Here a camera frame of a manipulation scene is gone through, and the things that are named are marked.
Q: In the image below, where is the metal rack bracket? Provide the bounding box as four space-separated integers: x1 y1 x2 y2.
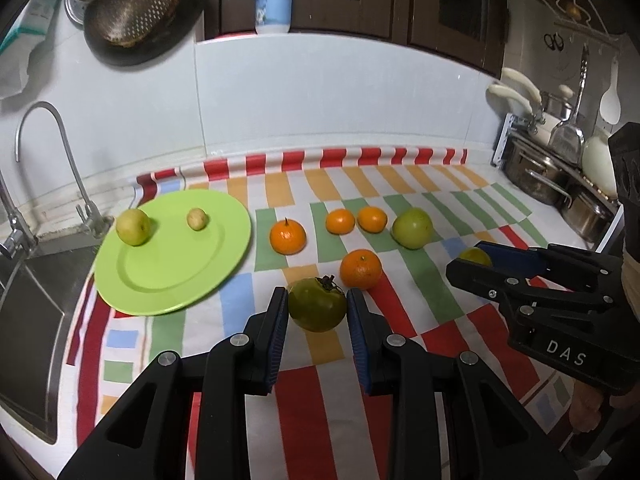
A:
491 112 517 169

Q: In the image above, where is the golden perforated colander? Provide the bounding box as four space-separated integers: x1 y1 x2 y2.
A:
87 0 186 47

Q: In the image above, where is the dark green persimmon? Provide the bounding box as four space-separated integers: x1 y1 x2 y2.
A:
288 275 348 333

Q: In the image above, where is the black frying pan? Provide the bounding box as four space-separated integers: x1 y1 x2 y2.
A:
82 0 206 67

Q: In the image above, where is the green plate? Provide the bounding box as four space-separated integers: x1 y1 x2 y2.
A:
94 189 252 317

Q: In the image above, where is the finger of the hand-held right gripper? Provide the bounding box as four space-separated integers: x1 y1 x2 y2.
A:
477 241 623 293
446 258 618 313

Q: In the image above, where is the tangerine with stem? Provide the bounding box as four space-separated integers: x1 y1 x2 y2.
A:
269 217 307 256

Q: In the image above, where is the small yellow-green fruit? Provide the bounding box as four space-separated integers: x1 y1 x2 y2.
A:
459 247 493 267

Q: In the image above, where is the large yellow-green guava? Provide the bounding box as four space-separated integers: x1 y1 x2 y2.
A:
116 208 152 247

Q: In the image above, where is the small tangerine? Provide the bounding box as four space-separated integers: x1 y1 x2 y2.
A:
325 208 356 235
357 205 389 234

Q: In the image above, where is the curved chrome faucet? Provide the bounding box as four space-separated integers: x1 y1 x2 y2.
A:
15 101 113 239

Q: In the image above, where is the striped colourful tablecloth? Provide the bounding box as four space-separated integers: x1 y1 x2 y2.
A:
65 147 626 480

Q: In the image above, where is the white rice spoon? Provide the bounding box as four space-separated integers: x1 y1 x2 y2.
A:
599 57 622 125

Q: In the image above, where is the person's right hand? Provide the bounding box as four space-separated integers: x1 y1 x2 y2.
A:
571 380 606 436

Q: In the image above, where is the brown wooden window frame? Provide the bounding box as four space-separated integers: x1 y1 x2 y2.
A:
202 0 508 79

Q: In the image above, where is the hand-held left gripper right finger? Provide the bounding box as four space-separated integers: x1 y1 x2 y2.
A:
346 288 576 480

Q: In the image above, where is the chrome sink tap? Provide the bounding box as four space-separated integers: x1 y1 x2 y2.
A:
0 170 39 261

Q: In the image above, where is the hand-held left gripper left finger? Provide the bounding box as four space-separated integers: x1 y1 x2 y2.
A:
57 287 289 480

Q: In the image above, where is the large orange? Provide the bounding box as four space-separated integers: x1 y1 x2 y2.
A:
340 249 384 291

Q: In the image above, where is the silver steamer plate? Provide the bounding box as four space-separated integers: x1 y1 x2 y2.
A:
64 0 96 26

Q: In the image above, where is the stainless steel pot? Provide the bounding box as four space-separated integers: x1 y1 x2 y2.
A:
502 135 571 207
559 180 622 244

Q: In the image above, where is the person's right forearm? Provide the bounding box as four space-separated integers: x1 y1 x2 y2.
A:
622 252 640 322

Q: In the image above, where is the cream saucepan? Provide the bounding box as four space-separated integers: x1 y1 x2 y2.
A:
500 67 566 126
487 84 551 143

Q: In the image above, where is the paper towel package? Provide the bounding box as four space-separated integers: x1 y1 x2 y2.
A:
0 0 69 101

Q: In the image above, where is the green apple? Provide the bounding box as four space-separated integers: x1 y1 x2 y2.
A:
391 207 434 250

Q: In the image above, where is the stainless steel sink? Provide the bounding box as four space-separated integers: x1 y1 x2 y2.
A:
0 244 103 446

